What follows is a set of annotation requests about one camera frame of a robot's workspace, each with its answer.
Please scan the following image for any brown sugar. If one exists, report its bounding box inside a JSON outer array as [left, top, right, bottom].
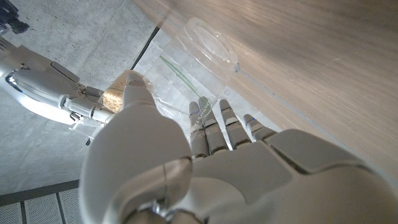
[[101, 74, 127, 113]]

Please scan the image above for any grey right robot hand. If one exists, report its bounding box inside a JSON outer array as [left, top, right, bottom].
[[0, 43, 116, 139]]

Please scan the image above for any black backdrop stand pole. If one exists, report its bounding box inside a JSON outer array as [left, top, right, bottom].
[[130, 26, 161, 71]]

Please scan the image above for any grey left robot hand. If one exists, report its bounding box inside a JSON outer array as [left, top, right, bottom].
[[79, 70, 398, 224]]

